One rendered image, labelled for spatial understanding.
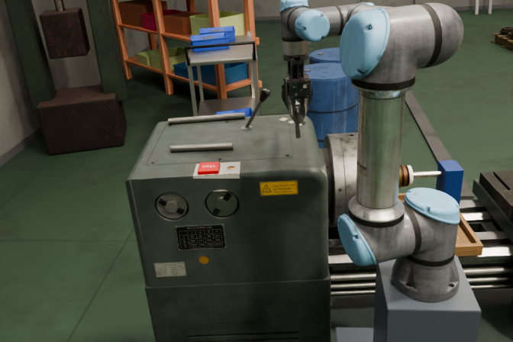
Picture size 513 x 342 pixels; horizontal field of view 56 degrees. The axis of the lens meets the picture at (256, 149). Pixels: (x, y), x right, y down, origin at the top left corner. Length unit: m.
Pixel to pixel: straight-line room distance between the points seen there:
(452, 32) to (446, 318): 0.63
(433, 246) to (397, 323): 0.20
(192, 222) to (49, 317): 1.73
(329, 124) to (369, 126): 3.04
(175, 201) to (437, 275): 0.74
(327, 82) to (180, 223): 2.56
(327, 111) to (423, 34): 3.06
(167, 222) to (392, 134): 0.79
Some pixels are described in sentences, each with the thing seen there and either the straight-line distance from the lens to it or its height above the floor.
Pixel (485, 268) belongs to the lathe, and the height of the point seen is 0.79.
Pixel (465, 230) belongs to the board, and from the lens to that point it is 1.85.
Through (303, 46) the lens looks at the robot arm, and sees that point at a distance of 1.36.
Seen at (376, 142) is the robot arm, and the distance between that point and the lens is 0.95.
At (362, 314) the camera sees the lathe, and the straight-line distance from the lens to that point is 1.97.
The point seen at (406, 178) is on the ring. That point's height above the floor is 1.09.
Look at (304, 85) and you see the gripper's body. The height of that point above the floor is 1.48.
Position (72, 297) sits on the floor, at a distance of 3.16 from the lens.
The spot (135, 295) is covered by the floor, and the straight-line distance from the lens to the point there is 3.03.
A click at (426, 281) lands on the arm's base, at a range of 1.18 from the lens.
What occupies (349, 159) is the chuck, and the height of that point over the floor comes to 1.20.
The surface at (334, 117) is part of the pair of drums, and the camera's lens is 3.96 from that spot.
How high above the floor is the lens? 1.89
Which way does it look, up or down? 24 degrees down
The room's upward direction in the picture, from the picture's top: 4 degrees counter-clockwise
